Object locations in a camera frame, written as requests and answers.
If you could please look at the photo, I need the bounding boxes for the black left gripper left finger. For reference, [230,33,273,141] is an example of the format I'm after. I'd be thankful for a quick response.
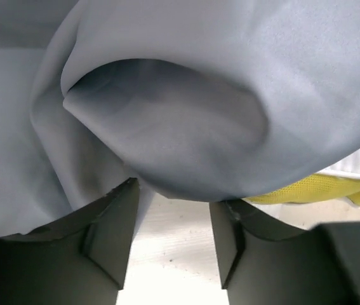
[0,179,139,305]

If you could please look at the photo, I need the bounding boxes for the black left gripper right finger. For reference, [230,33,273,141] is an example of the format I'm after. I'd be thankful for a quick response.
[210,200,360,305]

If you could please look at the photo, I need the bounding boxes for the white pillow yellow edge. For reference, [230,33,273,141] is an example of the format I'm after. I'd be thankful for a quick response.
[245,150,360,208]

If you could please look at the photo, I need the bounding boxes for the grey pillowcase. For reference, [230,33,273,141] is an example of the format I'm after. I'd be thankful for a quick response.
[0,1,360,236]

